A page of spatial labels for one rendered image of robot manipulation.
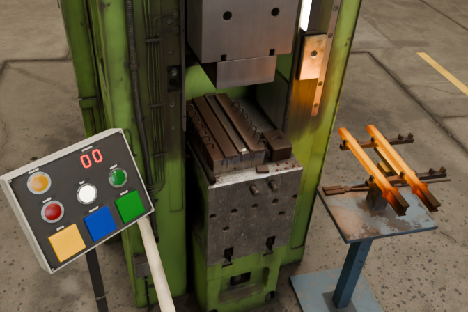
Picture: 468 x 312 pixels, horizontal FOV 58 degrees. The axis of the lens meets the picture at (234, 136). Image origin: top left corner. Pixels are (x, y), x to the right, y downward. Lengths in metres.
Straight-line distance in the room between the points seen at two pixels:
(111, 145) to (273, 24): 0.60
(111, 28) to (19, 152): 2.13
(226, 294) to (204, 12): 1.37
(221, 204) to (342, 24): 0.79
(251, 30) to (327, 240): 1.64
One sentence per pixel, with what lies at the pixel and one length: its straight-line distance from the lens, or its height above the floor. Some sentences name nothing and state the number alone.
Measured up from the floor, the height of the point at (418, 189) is 0.99.
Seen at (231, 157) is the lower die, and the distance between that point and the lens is 1.51.
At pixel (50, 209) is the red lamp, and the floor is 1.10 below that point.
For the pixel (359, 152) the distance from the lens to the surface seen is 1.63.
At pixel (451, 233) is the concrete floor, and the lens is 2.98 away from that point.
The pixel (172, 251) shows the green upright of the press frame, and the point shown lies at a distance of 2.00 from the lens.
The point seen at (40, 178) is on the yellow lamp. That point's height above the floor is 1.17.
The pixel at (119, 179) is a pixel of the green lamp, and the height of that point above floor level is 1.09.
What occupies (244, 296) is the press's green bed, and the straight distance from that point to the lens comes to 2.13.
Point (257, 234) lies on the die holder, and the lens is 1.78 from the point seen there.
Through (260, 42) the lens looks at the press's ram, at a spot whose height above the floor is 1.41.
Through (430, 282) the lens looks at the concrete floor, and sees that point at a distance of 2.66.
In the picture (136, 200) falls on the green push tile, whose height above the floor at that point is 1.02.
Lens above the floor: 1.93
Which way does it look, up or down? 36 degrees down
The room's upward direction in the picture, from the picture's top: 4 degrees clockwise
